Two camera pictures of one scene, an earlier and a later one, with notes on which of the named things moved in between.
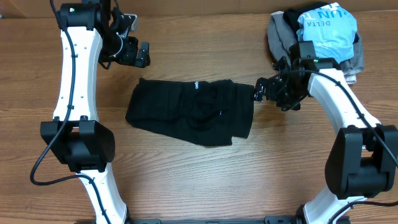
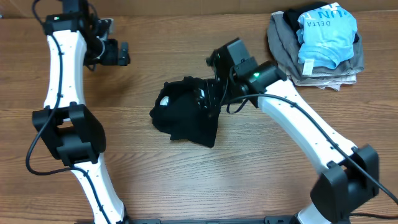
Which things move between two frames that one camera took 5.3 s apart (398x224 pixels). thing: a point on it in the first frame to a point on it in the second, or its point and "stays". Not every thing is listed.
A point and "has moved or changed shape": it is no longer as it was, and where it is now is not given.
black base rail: (273, 219) stays
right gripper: (271, 84) to (209, 97)
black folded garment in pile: (291, 18) stays
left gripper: (130, 58) to (114, 58)
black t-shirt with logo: (206, 112) has moved or changed shape
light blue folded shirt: (332, 31) stays
